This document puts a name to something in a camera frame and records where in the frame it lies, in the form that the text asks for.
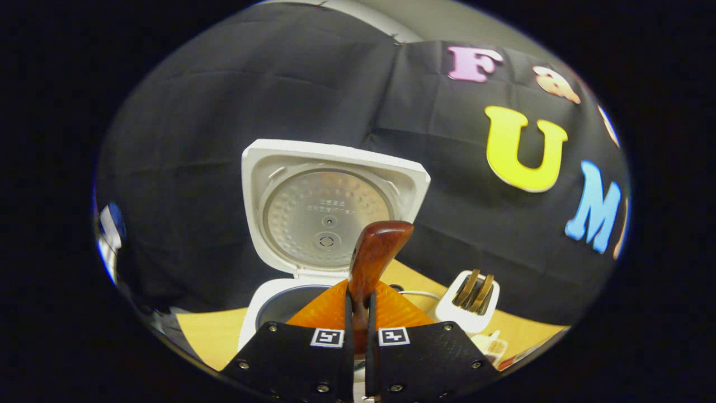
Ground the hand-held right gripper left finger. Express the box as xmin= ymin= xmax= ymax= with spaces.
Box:
xmin=221 ymin=280 xmax=354 ymax=403

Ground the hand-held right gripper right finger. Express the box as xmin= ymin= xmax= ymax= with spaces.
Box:
xmin=366 ymin=280 xmax=501 ymax=403

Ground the brown wooden spoon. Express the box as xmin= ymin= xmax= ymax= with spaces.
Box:
xmin=348 ymin=220 xmax=415 ymax=354

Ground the white rice cooker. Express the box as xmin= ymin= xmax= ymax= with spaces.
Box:
xmin=238 ymin=139 xmax=431 ymax=350

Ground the white toaster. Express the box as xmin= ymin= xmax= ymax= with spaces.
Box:
xmin=435 ymin=270 xmax=501 ymax=335

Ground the brown bread slice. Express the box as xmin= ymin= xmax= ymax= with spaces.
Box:
xmin=452 ymin=269 xmax=481 ymax=307
xmin=470 ymin=273 xmax=496 ymax=313

